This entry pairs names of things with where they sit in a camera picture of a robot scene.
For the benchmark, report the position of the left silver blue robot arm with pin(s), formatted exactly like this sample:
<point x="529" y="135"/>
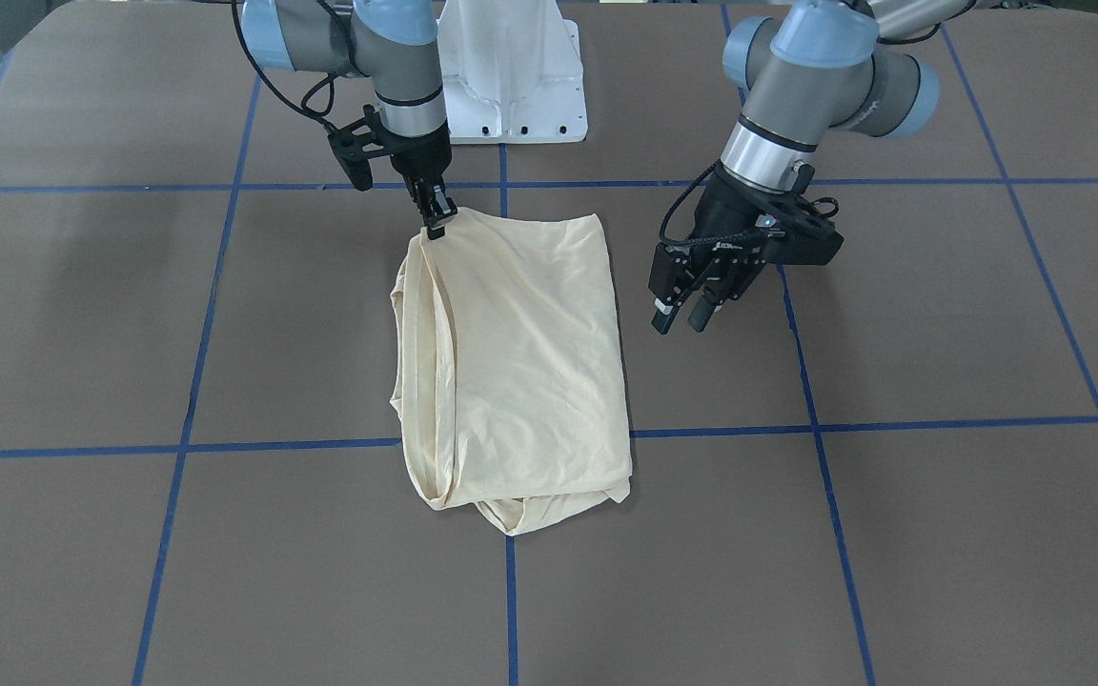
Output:
<point x="826" y="66"/>

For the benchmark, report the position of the cream long-sleeve graphic shirt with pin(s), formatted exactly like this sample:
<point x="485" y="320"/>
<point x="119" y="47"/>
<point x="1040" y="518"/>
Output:
<point x="510" y="387"/>

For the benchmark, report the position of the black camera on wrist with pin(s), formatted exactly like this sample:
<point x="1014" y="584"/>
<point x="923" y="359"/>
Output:
<point x="354" y="146"/>
<point x="798" y="231"/>

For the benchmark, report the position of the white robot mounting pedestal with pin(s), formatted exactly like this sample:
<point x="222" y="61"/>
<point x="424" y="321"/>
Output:
<point x="512" y="73"/>

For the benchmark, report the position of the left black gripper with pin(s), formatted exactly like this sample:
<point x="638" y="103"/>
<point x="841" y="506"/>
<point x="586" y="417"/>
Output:
<point x="722" y="215"/>

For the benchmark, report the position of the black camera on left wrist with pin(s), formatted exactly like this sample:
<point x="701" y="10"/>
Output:
<point x="798" y="231"/>

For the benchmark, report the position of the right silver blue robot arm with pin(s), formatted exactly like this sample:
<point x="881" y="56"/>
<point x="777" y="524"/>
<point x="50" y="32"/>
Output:
<point x="394" y="44"/>

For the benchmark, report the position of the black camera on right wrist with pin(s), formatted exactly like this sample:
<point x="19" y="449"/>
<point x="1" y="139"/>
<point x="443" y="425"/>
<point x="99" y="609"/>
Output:
<point x="354" y="146"/>

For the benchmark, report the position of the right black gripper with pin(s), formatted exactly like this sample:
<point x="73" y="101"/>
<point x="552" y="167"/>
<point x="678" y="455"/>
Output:
<point x="415" y="160"/>

